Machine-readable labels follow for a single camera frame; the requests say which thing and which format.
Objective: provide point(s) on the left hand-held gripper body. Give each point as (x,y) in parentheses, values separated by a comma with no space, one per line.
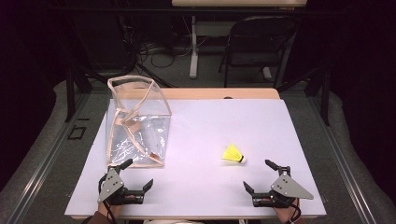
(111,186)

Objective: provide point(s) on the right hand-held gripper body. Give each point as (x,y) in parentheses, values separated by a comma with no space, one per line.
(288,188)

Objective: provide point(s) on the clear plastic bag beige trim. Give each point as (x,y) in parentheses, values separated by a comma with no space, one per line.
(146,133)

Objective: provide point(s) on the yellow shuttlecock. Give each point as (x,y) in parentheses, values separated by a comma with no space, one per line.
(232,153)

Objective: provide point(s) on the person's left hand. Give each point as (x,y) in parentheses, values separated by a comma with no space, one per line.
(111,210)

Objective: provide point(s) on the person's right hand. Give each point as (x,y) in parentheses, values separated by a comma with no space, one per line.
(289,214)

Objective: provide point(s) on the white table mat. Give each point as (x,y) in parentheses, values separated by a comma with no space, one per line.
(205,130)

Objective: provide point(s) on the black metal stand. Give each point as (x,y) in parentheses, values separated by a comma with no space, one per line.
(71,93)
(323,93)

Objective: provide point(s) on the wooden table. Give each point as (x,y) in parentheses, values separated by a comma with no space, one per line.
(202,93)

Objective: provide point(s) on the black folding chair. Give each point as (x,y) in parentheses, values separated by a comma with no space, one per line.
(258,40)

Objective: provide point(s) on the white-legged background table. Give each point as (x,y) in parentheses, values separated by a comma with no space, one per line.
(194,46)

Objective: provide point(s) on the black horizontal bar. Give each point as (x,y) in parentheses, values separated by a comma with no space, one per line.
(186,10)

